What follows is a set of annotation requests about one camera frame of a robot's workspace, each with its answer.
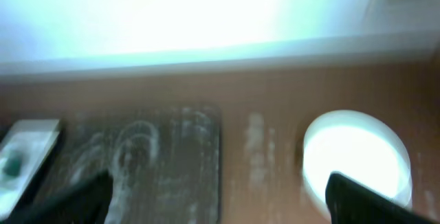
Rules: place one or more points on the dark brown plastic tray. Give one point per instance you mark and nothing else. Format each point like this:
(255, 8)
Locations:
(165, 162)

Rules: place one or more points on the white plate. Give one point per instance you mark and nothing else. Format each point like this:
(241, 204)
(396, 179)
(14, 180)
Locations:
(362, 148)

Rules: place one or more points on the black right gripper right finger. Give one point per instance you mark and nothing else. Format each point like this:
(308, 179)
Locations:
(350, 203)

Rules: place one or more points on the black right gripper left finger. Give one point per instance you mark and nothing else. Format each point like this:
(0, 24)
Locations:
(87, 201)

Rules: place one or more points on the grey tray with soapy water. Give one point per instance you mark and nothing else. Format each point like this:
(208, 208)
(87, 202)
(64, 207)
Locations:
(35, 139)

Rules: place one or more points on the green yellow sponge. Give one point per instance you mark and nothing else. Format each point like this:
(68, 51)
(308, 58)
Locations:
(13, 164)

